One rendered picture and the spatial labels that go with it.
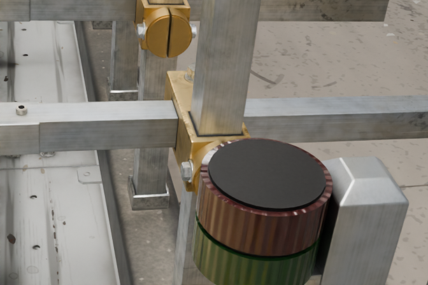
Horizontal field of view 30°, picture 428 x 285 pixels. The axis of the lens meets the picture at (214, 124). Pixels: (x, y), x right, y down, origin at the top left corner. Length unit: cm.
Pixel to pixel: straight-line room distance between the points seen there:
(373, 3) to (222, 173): 64
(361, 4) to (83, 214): 46
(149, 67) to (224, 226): 54
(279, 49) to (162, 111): 234
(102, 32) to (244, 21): 82
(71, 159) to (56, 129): 54
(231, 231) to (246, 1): 27
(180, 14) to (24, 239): 39
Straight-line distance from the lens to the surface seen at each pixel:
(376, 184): 37
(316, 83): 282
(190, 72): 70
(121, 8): 89
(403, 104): 75
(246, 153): 37
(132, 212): 98
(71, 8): 88
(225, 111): 62
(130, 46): 115
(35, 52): 149
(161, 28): 83
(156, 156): 94
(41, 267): 102
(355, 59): 304
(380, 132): 74
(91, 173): 117
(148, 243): 93
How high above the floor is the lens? 131
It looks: 32 degrees down
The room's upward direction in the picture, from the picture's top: 7 degrees clockwise
